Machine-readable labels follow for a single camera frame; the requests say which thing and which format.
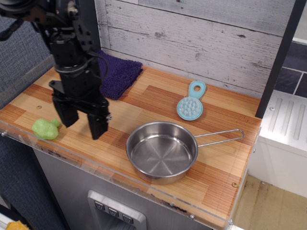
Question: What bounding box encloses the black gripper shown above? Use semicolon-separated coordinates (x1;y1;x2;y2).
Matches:
49;56;110;140

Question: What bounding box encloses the light blue scalp brush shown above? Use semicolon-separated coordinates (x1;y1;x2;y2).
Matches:
177;80;206;121

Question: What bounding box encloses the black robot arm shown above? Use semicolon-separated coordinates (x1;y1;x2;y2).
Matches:
0;0;111;140

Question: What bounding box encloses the purple knitted cloth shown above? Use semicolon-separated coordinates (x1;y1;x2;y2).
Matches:
97;50;143;100

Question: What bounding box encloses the green toy broccoli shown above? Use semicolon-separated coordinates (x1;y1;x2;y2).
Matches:
32;118;60;140

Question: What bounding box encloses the clear acrylic edge guard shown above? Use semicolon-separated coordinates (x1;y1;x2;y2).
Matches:
0;122;234;230

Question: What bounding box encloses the grey toy fridge cabinet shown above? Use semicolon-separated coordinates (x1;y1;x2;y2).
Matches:
32;146;213;230

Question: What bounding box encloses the stainless steel pan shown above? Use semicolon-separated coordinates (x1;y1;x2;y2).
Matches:
126;121;245;185

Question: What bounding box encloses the dispenser panel with buttons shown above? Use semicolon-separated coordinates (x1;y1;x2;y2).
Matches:
87;190;147;230

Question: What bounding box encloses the yellow spiky toy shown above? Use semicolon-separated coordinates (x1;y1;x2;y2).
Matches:
6;221;30;230

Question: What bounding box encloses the white toy sink unit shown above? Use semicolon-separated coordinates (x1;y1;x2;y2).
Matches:
248;91;307;197

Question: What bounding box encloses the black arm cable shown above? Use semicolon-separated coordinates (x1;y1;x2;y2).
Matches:
85;49;110;82

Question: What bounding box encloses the black left frame post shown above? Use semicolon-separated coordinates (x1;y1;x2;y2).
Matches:
79;0;100;51

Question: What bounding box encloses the black frame post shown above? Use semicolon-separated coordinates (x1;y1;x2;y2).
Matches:
79;0;100;51
255;0;307;118

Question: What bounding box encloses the black right frame post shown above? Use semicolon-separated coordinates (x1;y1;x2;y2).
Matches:
255;0;307;118

